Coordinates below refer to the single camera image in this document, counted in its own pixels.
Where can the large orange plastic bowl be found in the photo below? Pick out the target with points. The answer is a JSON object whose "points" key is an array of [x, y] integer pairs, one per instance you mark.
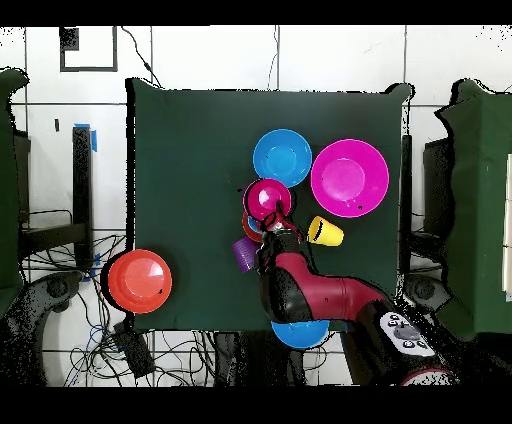
{"points": [[140, 280]]}

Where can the small red-orange plastic bowl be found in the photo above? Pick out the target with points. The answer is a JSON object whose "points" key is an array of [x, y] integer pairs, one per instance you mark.
{"points": [[248, 232]]}

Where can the small magenta plastic bowl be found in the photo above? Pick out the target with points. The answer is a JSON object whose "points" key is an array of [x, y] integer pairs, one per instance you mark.
{"points": [[264, 196]]}

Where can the large pink plastic bowl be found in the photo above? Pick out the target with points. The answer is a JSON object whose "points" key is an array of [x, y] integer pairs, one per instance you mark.
{"points": [[348, 178]]}

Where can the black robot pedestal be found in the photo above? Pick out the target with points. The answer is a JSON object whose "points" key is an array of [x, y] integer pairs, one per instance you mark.
{"points": [[248, 360]]}

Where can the yellow plastic cup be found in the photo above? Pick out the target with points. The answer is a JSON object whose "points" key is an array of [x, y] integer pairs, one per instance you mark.
{"points": [[330, 236]]}

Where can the blue plastic cup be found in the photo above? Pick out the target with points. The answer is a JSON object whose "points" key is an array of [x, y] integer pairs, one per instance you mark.
{"points": [[253, 224]]}

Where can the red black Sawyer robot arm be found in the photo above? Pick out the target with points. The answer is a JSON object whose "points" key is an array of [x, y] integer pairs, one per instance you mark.
{"points": [[332, 296]]}

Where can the dark green tablecloth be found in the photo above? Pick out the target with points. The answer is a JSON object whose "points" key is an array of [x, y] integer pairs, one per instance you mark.
{"points": [[180, 140]]}

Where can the purple ribbed plastic cup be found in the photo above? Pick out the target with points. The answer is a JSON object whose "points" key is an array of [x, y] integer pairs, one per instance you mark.
{"points": [[244, 254]]}

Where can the black floor box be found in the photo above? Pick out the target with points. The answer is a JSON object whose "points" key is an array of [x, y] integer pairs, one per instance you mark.
{"points": [[134, 352]]}

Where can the blue tape strip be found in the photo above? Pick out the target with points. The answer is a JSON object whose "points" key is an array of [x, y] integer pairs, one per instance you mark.
{"points": [[94, 142]]}

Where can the blue plastic bowl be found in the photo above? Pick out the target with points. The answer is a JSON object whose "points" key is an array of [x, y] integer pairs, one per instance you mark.
{"points": [[300, 334], [282, 156]]}

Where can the black metal frame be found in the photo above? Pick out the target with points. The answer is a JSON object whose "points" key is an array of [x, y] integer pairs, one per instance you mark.
{"points": [[438, 188], [82, 180]]}

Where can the green cloth side table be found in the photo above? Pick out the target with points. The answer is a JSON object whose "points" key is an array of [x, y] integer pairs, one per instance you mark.
{"points": [[8, 180], [476, 200]]}

